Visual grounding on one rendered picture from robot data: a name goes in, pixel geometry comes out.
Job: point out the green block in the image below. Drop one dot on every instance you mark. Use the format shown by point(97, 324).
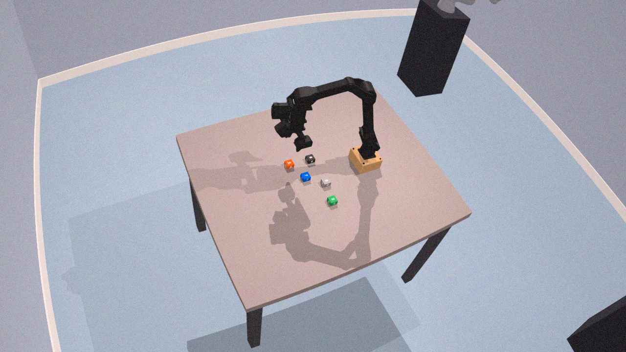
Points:
point(332, 200)

